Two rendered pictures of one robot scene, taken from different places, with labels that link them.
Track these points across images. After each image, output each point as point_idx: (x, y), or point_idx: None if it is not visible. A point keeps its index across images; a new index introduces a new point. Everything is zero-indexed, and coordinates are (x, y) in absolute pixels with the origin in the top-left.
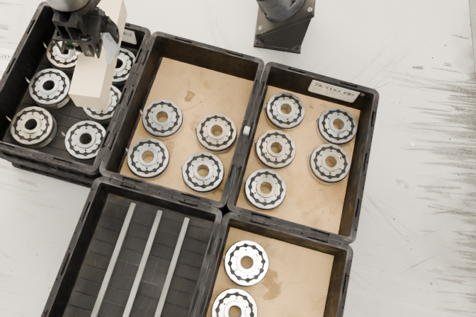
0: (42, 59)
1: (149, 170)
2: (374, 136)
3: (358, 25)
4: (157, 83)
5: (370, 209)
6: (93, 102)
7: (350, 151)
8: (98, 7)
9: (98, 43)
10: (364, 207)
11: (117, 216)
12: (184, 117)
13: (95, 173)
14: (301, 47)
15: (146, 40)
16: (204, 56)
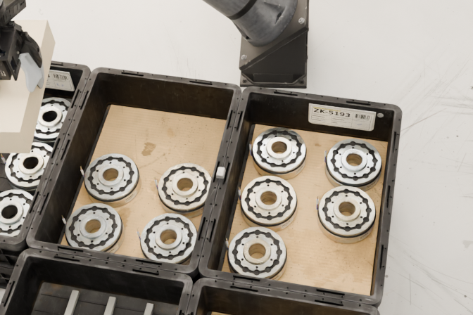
0: None
1: (96, 243)
2: (424, 184)
3: (386, 43)
4: (105, 138)
5: (427, 285)
6: (13, 141)
7: (377, 195)
8: (13, 21)
9: (14, 62)
10: (418, 284)
11: (54, 311)
12: (142, 176)
13: (22, 248)
14: (307, 80)
15: (85, 79)
16: (163, 93)
